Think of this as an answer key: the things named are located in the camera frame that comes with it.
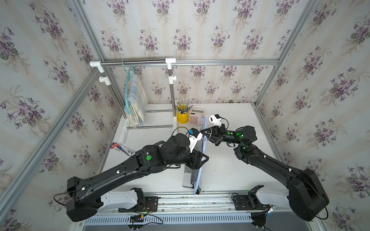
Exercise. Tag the black white checkered scarf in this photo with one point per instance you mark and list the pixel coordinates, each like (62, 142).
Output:
(191, 175)

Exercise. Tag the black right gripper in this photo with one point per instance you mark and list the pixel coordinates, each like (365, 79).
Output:
(218, 135)

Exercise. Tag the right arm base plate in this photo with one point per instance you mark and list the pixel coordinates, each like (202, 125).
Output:
(248, 201)

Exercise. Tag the red blue white packet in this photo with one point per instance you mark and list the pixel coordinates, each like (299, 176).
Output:
(123, 150)

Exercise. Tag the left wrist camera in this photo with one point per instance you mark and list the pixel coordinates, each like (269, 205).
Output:
(196, 140)

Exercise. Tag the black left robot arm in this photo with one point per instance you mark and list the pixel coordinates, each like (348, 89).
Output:
(151, 159)

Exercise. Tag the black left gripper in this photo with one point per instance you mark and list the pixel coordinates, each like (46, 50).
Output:
(196, 160)

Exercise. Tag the pink calculator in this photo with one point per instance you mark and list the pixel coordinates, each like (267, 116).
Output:
(195, 116)

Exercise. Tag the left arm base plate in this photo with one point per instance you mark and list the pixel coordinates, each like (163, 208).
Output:
(144, 204)

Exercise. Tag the bundle of pencils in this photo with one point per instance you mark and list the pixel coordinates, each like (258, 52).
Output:
(183, 108)

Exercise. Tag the blue cream plaid scarf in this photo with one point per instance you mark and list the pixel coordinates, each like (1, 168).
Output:
(137, 101)

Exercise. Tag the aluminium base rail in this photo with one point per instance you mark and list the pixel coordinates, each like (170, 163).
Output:
(184, 208)

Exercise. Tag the white metal clothes rack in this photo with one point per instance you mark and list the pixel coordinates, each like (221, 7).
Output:
(168, 62)

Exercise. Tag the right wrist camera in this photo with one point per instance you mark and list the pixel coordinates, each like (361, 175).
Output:
(215, 120)

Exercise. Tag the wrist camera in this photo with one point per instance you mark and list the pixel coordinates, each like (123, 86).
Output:
(215, 120)
(196, 140)

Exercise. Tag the yellow pencil cup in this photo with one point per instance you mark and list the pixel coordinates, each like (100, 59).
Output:
(182, 118)

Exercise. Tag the teal plastic hanger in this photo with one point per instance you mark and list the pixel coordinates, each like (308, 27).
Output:
(128, 78)

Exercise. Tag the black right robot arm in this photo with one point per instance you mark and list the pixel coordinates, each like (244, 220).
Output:
(306, 195)

